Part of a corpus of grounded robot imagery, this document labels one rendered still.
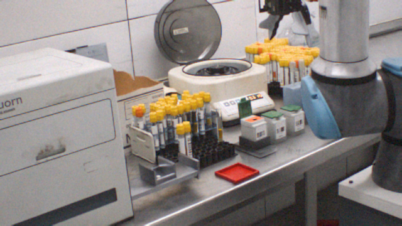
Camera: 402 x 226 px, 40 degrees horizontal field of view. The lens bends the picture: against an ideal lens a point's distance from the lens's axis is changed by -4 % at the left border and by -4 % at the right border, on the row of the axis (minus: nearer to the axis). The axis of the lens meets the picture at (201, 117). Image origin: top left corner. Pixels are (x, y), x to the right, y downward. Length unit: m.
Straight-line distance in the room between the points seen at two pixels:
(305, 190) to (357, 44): 0.52
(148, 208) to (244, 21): 1.06
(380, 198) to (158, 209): 0.42
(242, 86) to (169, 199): 0.51
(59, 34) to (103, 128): 0.68
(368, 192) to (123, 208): 0.45
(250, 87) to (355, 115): 0.63
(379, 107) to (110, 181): 0.49
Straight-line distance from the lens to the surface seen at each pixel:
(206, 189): 1.17
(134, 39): 1.75
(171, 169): 1.13
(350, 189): 1.10
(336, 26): 0.95
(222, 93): 1.52
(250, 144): 1.31
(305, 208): 1.40
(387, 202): 1.05
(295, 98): 1.46
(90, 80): 0.97
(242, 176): 1.20
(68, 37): 1.65
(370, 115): 1.00
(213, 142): 1.34
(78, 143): 0.98
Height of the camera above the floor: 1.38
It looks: 19 degrees down
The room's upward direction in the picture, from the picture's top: 5 degrees counter-clockwise
